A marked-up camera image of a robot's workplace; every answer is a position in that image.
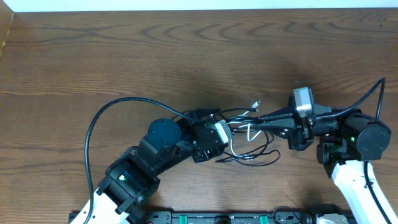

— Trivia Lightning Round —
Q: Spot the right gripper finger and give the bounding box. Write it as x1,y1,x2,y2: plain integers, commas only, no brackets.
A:
258,107,294,121
252,118,297,139

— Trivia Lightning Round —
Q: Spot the white cable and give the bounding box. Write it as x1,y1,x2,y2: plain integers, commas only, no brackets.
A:
228,100,262,158

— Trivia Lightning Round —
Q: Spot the black cable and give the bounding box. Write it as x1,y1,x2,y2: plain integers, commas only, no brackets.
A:
174,107,282,167

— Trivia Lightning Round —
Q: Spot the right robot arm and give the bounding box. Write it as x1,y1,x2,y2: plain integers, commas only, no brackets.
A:
253,95,397,223

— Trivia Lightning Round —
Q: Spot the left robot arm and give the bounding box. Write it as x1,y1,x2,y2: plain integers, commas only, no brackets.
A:
72,110,233,223

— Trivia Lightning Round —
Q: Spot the wooden side panel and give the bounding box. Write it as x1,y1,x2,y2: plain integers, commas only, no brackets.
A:
0,0,14,56

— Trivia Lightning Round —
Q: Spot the left camera cable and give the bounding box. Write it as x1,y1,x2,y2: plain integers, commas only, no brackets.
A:
82,96,203,224

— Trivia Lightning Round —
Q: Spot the camera cable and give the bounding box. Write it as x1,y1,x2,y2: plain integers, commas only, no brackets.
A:
82,96,203,224
313,77,392,224

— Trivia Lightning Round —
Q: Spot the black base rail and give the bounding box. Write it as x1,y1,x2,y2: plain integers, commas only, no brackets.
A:
68,210,312,224

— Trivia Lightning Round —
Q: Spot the right camera cable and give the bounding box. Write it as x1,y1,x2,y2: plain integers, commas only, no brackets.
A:
313,77,392,224

